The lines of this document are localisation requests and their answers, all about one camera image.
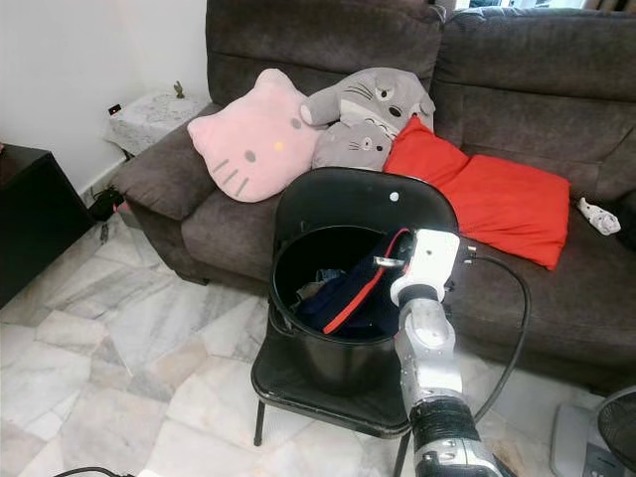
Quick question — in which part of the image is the black fan head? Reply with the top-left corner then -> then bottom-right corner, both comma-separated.
594,388 -> 636,468

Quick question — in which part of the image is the side table lace cloth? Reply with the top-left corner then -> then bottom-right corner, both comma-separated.
104,89 -> 210,158

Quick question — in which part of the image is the pink cat face pillow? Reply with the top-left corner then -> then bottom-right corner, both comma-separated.
187,68 -> 324,204

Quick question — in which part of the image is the black folding chair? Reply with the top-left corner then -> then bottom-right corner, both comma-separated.
250,165 -> 461,477

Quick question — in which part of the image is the red square cushion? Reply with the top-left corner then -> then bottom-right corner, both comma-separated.
383,114 -> 470,186
442,154 -> 571,271

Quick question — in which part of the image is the black plastic bucket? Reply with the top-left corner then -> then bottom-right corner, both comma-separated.
270,225 -> 418,397

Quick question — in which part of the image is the grey fan base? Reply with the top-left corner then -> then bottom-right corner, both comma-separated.
549,399 -> 636,477

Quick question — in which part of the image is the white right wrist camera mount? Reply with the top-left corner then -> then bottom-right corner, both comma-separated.
390,229 -> 463,305

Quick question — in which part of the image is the navy garment red stripe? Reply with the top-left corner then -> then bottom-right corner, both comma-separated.
296,229 -> 410,341

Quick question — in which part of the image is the dark grey fabric sofa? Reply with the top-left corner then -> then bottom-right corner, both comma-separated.
109,0 -> 636,397

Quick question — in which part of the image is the black plug with cables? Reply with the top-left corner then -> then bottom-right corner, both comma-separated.
86,185 -> 125,222

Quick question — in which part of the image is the large grey plush creature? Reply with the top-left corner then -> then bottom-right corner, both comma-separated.
299,67 -> 436,135

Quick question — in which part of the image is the small grey cat cushion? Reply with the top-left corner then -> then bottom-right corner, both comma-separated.
311,119 -> 394,172

